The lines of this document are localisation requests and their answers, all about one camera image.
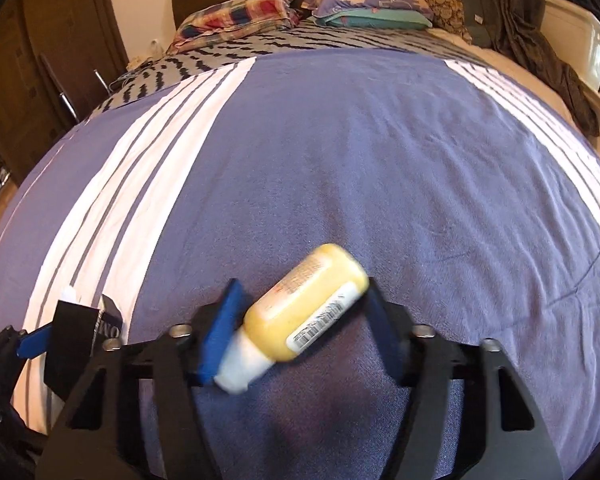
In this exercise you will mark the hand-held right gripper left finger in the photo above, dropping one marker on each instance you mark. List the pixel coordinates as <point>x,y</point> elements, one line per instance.
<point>220,330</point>

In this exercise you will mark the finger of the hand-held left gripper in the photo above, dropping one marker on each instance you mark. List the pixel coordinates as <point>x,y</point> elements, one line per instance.
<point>32,344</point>

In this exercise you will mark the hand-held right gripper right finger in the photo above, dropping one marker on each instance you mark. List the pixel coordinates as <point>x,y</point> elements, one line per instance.
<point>387,330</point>

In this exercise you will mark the black cardboard box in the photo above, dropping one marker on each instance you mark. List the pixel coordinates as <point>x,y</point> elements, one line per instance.
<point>72,345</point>

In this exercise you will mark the yellow bottle with white cap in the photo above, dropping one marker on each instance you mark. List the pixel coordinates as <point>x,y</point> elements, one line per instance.
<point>300,310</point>

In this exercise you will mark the purple white striped blanket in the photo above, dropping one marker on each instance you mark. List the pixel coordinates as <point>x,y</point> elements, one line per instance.
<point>355,170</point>

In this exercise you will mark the brown wooden wardrobe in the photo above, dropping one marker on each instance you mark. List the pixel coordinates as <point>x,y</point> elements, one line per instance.
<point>45,50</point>

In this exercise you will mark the grey zigzag bed sheet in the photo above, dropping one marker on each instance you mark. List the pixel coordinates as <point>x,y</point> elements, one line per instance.
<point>330,40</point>

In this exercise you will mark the teal pillow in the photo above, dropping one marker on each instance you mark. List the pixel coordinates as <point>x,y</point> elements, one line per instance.
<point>380,21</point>

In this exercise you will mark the plaid pillow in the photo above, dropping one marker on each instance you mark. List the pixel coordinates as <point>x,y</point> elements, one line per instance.
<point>235,17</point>

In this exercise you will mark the grey green bag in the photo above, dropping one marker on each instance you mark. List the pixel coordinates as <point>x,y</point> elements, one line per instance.
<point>477,15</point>

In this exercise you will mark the brown patterned cushion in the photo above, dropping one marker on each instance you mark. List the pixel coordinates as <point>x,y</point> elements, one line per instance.
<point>445,5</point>

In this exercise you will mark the brown cloth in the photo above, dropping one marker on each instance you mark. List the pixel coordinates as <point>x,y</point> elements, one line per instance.
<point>535,30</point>

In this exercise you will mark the white window ledge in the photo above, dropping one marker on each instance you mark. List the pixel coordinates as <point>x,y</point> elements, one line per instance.
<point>575,35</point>

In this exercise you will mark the white wall socket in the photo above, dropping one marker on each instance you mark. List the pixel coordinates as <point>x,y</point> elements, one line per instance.
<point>156,46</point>

